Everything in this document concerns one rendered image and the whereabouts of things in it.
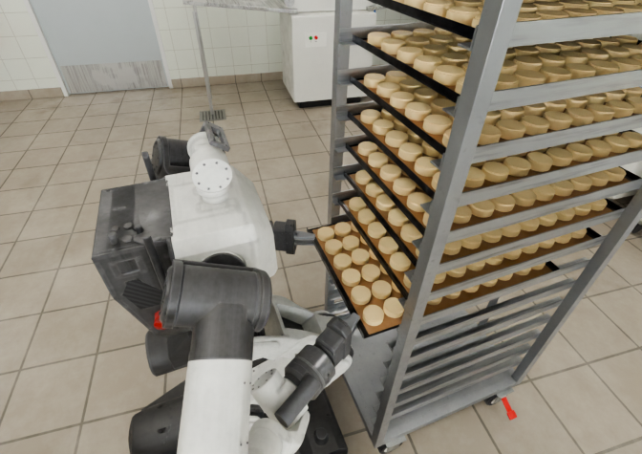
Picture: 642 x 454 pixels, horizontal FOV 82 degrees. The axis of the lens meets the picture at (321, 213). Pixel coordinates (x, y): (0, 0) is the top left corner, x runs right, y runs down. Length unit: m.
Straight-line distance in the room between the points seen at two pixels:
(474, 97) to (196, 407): 0.54
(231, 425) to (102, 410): 1.34
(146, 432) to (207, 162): 0.92
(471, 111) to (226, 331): 0.45
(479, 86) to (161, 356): 0.86
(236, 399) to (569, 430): 1.54
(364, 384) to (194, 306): 1.08
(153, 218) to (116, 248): 0.08
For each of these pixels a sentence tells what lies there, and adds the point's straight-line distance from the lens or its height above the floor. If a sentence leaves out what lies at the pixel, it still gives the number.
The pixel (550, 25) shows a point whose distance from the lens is 0.63.
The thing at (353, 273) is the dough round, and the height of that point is 0.79.
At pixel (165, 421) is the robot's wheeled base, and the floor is 0.36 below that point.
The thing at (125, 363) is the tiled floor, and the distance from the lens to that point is 1.93.
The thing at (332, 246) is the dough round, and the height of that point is 0.79.
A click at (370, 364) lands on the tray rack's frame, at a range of 1.59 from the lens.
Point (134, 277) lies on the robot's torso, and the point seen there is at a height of 1.04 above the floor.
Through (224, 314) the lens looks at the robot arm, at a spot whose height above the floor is 1.09.
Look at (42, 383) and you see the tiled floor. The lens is 2.04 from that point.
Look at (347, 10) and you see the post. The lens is 0.91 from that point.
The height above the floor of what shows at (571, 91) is 1.32.
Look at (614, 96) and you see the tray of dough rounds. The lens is 1.04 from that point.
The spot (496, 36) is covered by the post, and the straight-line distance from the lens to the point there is 0.53.
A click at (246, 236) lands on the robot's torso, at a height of 1.09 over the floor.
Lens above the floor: 1.53
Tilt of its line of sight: 39 degrees down
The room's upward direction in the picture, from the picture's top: 1 degrees clockwise
